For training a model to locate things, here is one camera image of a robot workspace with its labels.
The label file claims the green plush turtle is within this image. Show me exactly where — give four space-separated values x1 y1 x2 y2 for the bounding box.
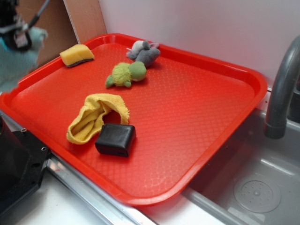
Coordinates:
105 61 147 88

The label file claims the yellow cloth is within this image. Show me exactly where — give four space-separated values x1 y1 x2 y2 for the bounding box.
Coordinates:
66 93 130 145

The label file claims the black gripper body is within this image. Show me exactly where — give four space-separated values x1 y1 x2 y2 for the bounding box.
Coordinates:
0 0 32 50

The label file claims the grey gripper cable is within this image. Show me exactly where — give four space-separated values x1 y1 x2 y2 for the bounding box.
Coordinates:
27 0 51 28

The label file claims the black rectangular block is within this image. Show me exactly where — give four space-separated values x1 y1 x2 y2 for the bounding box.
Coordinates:
95 123 136 157

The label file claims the grey plush mouse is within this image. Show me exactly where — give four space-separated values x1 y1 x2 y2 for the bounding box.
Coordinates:
126 40 161 68

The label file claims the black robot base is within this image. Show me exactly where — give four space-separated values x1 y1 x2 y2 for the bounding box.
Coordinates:
0 118 50 216

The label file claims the grey sink basin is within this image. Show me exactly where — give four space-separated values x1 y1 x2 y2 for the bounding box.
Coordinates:
182 93 300 225

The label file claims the light blue cloth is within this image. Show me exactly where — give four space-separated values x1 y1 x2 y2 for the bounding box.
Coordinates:
0 27 48 93

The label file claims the red plastic tray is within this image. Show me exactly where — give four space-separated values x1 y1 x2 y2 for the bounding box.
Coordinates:
0 34 267 206

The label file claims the yellow sponge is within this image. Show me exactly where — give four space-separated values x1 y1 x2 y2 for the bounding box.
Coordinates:
60 44 95 67

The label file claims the brown cardboard panel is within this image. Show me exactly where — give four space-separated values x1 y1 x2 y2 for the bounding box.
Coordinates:
14 0 108 71

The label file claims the grey faucet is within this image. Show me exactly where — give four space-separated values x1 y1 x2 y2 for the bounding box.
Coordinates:
264 36 300 139

